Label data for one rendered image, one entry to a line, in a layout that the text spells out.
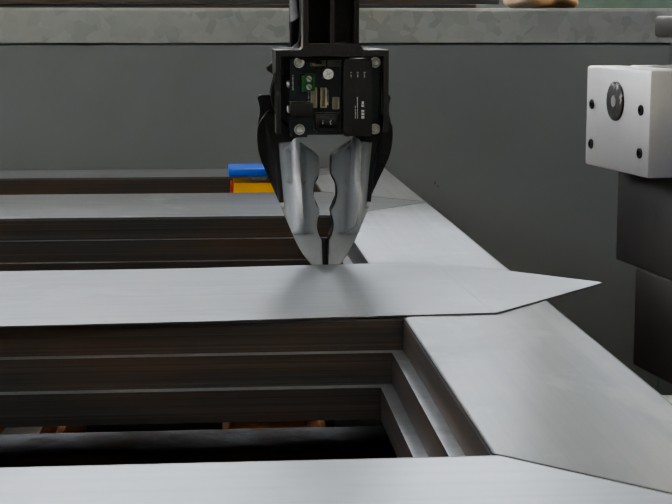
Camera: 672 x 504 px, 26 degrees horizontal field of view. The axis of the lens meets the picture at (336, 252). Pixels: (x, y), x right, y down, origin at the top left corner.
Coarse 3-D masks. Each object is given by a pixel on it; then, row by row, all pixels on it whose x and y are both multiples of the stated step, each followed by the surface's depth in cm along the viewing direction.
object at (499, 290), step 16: (448, 272) 95; (464, 272) 95; (480, 272) 95; (496, 272) 95; (512, 272) 95; (480, 288) 89; (496, 288) 89; (512, 288) 89; (528, 288) 89; (544, 288) 89; (560, 288) 89; (496, 304) 84; (512, 304) 84; (528, 304) 84
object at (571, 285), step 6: (546, 276) 93; (552, 276) 93; (558, 282) 91; (564, 282) 91; (570, 282) 91; (576, 282) 91; (582, 282) 91; (588, 282) 91; (594, 282) 91; (600, 282) 91; (564, 288) 89; (570, 288) 89; (576, 288) 89; (582, 288) 89
